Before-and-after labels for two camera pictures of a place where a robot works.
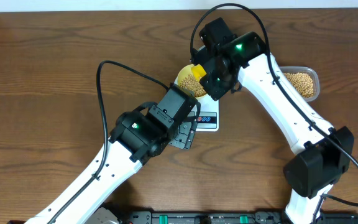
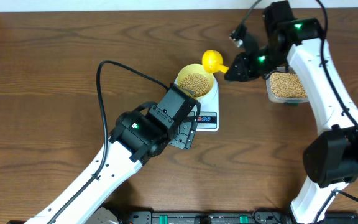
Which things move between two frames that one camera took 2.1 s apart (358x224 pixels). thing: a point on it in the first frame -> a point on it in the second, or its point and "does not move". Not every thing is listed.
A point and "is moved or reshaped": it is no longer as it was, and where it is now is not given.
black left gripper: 186,134 does not move
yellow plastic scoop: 198,71 is moved or reshaped
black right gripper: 213,91 -> 241,61
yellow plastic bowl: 187,80 does not move
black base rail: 234,217 does not move
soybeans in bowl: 192,83 does not move
